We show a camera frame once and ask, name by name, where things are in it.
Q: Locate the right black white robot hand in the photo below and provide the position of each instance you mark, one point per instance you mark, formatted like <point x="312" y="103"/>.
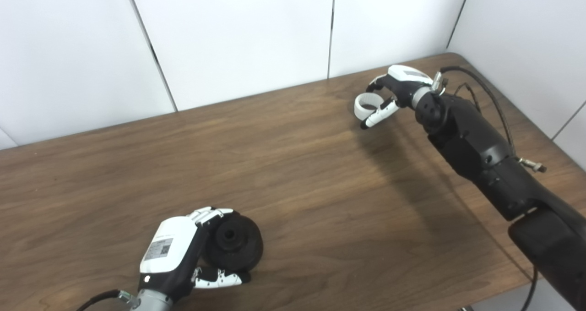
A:
<point x="407" y="84"/>

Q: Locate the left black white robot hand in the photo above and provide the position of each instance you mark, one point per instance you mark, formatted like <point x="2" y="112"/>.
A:
<point x="171" y="251"/>

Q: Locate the round black stepped part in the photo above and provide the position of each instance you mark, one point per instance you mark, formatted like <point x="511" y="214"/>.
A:
<point x="238" y="247"/>

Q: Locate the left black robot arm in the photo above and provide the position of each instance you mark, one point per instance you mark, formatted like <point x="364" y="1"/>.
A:
<point x="151" y="302"/>

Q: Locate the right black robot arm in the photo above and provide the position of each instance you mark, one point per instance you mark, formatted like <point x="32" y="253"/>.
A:
<point x="480" y="146"/>

